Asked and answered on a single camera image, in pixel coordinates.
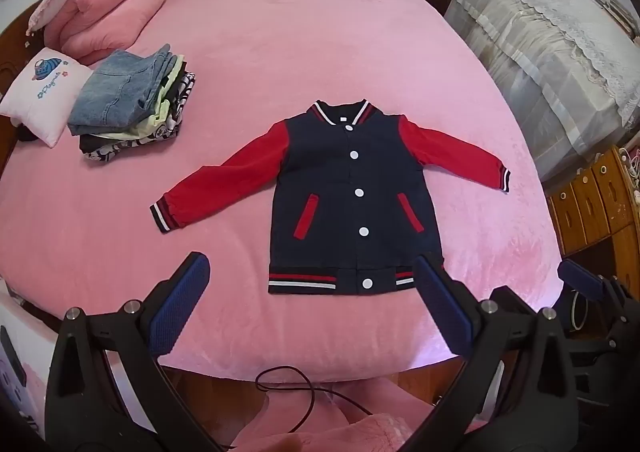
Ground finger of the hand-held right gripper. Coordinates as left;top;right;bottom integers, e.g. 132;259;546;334
557;259;632;309

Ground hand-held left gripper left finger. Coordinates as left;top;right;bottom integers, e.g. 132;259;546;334
44;251;223;452

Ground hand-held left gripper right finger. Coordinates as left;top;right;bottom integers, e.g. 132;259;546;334
407;252;583;452

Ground navy and red varsity jacket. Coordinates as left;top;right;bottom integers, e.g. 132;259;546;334
149;100;512;295

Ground stack of folded clothes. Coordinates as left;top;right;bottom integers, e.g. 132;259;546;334
79;61;188;153

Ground wooden drawer cabinet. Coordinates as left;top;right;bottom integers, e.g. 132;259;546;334
545;145;640;283

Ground pink fleece cloth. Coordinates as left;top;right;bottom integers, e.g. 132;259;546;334
232;377;501;452

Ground folded black-white patterned garment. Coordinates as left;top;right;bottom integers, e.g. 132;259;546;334
87;72;197;164

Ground folded yellow-green garment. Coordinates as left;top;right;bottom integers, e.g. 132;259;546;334
112;55;186;140

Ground folded blue jeans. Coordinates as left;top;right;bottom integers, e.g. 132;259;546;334
67;43;173;137

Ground cloth-covered furniture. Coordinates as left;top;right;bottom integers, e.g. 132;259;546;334
444;0;640;183

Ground white printed cushion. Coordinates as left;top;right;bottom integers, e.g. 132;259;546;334
0;47;93;149

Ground pink bed blanket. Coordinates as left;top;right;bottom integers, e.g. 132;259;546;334
0;0;561;383

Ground folded pink quilt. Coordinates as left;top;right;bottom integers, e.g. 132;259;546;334
44;0;167;67

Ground wooden headboard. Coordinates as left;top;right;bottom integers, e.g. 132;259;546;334
0;0;48;83

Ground pink lace-trimmed pillow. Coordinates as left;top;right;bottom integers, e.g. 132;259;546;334
26;0;83;36

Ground black cable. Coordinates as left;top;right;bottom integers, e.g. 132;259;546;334
255;366;373;452

